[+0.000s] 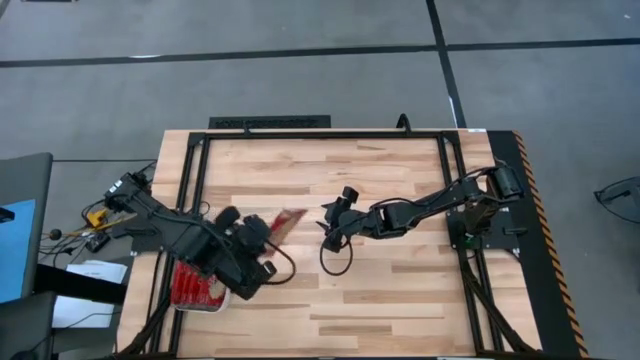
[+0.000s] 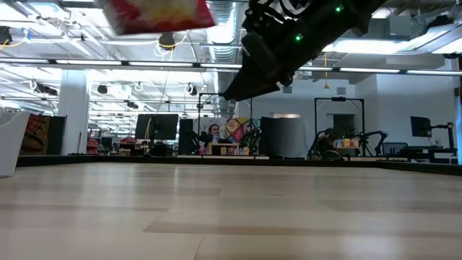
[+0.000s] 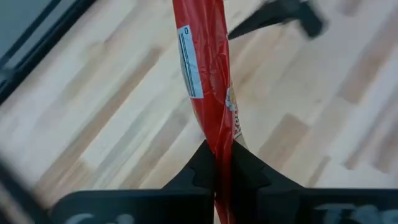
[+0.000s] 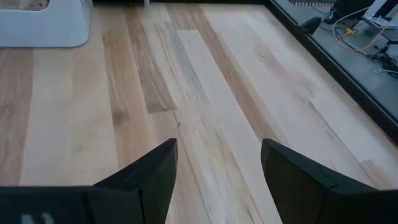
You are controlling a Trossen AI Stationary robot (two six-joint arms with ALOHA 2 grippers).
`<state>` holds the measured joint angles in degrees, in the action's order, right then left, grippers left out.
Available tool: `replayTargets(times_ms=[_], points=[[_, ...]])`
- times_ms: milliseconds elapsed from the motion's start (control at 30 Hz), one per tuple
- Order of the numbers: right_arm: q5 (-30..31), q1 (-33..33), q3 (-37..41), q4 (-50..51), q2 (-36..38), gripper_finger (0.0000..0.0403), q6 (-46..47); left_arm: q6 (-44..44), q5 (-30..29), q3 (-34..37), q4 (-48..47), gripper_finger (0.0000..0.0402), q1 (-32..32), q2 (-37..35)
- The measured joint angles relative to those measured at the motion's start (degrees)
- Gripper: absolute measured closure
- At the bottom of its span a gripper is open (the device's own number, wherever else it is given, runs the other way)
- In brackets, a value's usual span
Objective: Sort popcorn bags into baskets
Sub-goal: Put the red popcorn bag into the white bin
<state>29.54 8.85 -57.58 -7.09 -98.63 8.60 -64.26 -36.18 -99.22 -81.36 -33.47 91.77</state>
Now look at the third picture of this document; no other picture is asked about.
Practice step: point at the black table edge rail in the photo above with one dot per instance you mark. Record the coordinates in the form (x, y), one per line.
(46, 46)

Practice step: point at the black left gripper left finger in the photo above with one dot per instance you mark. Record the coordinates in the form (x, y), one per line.
(186, 202)

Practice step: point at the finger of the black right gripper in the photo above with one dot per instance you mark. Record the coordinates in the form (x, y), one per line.
(289, 12)

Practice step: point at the red popcorn bag clear wrap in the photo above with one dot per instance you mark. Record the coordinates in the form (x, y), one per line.
(205, 46)

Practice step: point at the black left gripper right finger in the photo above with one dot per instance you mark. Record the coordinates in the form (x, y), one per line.
(264, 199)

